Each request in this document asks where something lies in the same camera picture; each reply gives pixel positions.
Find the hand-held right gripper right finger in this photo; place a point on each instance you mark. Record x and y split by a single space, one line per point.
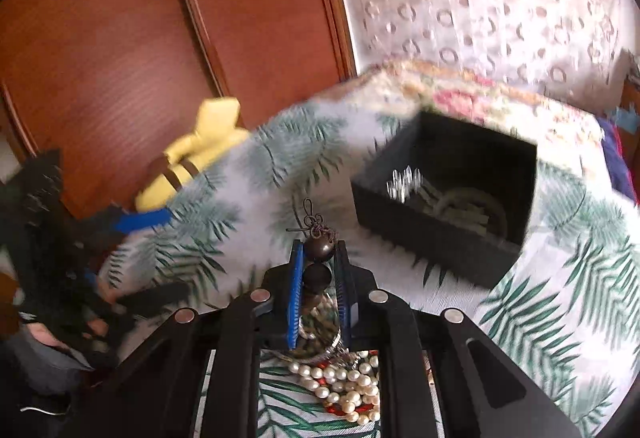
345 290

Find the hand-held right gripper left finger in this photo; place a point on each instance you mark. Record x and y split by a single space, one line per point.
295 298

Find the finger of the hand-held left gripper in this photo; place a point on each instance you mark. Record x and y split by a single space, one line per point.
150 295
147 219

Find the black square box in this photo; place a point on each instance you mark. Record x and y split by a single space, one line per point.
430 238

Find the person's left forearm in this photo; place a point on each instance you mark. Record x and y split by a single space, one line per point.
37 368

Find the yellow plush toy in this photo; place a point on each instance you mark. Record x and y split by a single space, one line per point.
192 162

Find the green jade bangle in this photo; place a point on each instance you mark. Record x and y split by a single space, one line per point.
472 213

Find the brown wooden wardrobe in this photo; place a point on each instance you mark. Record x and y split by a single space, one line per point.
125 27

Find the floral quilt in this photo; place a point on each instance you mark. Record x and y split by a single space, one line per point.
465 97

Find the blue cloth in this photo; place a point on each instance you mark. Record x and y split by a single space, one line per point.
619 162

